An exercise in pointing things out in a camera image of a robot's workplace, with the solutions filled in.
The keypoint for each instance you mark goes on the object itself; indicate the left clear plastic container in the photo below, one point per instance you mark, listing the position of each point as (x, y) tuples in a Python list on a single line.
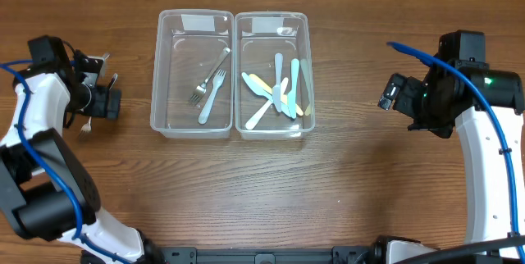
[(188, 43)]

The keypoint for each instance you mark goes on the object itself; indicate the white plastic knife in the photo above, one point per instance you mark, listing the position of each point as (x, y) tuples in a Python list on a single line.
[(258, 90), (257, 116)]

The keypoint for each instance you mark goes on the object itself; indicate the right clear plastic container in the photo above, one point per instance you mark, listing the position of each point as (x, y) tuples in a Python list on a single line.
[(258, 36)]

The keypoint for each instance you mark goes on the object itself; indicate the white plastic knife in container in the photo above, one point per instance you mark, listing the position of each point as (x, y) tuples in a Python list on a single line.
[(257, 116)]

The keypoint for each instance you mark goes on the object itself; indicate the black plastic utensil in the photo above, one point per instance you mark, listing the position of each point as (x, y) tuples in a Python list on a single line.
[(112, 81)]

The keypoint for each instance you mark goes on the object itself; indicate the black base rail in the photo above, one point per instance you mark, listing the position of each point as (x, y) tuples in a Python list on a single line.
[(337, 254)]

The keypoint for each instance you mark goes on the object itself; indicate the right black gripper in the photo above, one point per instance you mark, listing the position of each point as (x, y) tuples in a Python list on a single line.
[(427, 125)]

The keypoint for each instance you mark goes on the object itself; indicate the yellow plastic knife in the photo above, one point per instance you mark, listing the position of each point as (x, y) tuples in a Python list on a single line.
[(299, 111)]

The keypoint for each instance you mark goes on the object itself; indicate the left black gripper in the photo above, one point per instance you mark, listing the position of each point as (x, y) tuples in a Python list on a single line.
[(106, 102)]

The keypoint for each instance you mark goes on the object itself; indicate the white plastic fork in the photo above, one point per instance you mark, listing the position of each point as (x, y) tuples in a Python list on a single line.
[(216, 84)]

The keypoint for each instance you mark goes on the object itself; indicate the metal fork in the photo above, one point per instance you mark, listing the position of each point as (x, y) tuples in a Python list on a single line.
[(201, 89), (86, 129)]

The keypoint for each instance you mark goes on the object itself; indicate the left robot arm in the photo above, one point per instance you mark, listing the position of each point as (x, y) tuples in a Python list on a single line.
[(46, 192)]

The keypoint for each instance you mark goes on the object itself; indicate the clear plastic container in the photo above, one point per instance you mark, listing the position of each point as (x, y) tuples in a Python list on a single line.
[(188, 43), (258, 36)]

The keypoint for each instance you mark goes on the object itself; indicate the light blue plastic knife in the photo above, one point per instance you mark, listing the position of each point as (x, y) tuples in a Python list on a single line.
[(276, 89)]

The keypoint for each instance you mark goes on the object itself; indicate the teal plastic knife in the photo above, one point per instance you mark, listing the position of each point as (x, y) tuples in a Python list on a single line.
[(294, 72)]

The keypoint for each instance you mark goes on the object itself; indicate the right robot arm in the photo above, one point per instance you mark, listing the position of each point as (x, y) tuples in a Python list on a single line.
[(461, 94)]

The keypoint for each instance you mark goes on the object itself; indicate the pale green plastic knife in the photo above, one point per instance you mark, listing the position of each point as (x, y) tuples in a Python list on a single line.
[(307, 84)]

